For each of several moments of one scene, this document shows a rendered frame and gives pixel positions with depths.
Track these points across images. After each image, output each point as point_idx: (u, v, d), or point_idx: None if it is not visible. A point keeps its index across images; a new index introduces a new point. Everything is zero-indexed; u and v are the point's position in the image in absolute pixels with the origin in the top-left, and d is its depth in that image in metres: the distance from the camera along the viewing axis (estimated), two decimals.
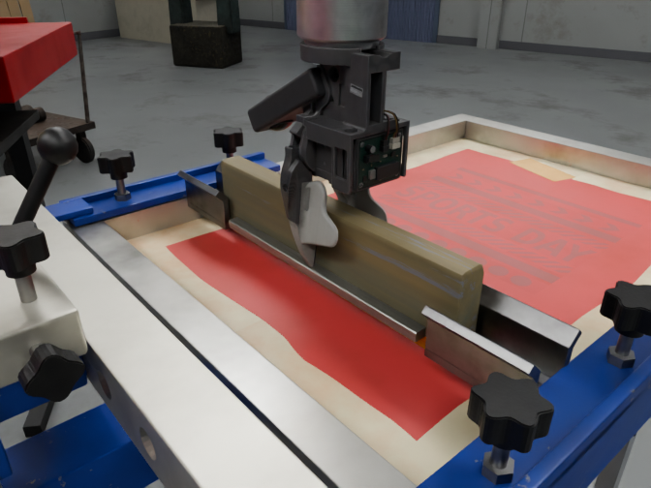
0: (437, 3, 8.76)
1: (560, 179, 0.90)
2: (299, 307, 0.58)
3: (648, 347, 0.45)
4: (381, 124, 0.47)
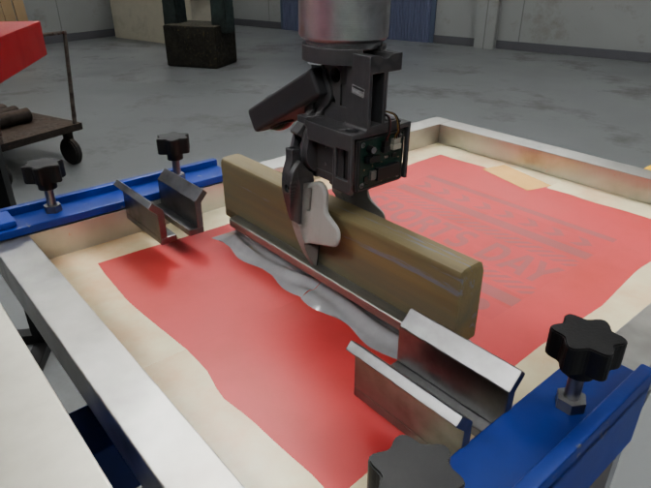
0: (433, 2, 8.70)
1: (534, 188, 0.85)
2: (231, 334, 0.52)
3: (604, 387, 0.39)
4: (382, 125, 0.47)
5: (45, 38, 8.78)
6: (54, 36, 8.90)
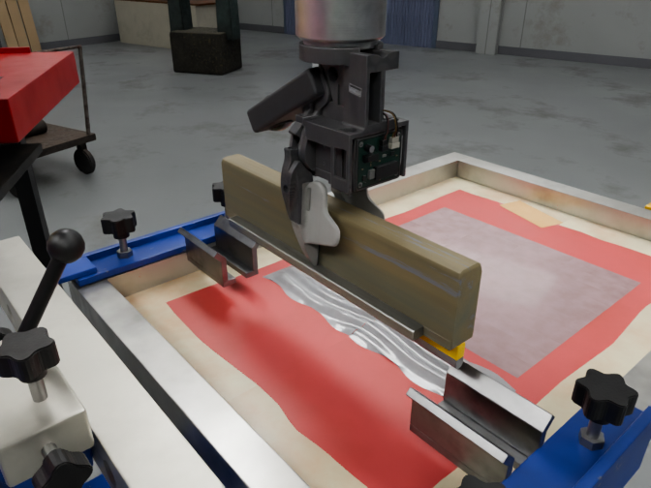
0: (436, 8, 8.79)
1: (547, 225, 0.93)
2: (294, 371, 0.61)
3: (618, 426, 0.48)
4: (380, 124, 0.47)
5: (50, 44, 8.86)
6: (60, 42, 8.98)
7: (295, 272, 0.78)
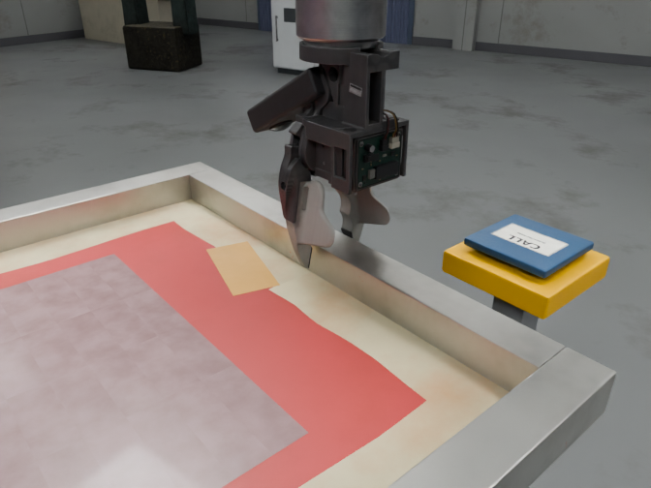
0: (412, 3, 8.40)
1: (248, 290, 0.55)
2: None
3: None
4: (380, 123, 0.47)
5: (9, 40, 8.48)
6: (19, 37, 8.60)
7: None
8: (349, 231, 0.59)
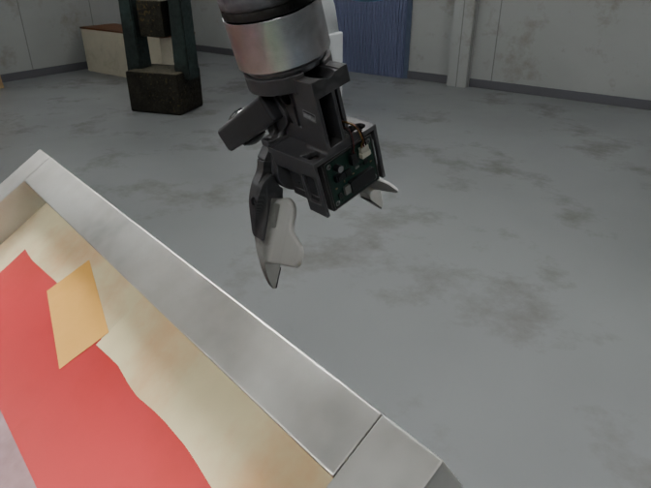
0: (407, 39, 8.61)
1: (76, 353, 0.45)
2: None
3: None
4: (344, 140, 0.45)
5: (14, 75, 8.68)
6: (24, 72, 8.80)
7: None
8: (368, 200, 0.59)
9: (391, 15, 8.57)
